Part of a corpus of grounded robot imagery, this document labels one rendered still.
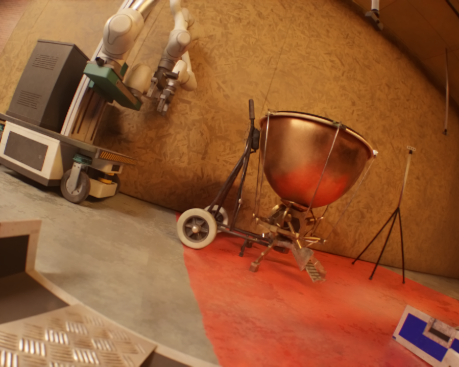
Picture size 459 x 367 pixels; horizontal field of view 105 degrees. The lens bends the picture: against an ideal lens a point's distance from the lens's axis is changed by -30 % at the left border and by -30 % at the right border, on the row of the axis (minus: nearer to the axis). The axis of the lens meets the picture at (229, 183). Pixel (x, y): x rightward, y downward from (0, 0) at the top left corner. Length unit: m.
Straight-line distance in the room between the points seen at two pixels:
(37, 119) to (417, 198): 4.28
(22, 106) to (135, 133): 1.00
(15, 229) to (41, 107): 1.09
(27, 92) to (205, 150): 1.47
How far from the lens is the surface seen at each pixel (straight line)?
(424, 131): 4.17
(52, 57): 1.68
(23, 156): 1.50
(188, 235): 1.24
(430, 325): 0.98
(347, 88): 3.00
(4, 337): 0.40
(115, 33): 1.22
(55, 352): 0.40
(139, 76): 1.84
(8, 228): 0.56
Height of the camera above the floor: 0.34
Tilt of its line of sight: 1 degrees up
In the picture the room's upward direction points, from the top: 19 degrees clockwise
